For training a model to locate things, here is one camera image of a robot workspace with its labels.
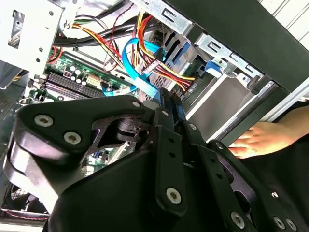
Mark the bare person hand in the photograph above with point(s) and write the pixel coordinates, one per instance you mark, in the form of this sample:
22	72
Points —
265	137

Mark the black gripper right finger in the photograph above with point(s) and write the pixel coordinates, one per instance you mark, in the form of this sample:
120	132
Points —
224	183

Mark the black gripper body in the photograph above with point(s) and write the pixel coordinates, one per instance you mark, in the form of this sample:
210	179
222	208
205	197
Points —
108	193

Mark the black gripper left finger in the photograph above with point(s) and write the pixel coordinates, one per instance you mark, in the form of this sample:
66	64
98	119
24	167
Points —
72	113

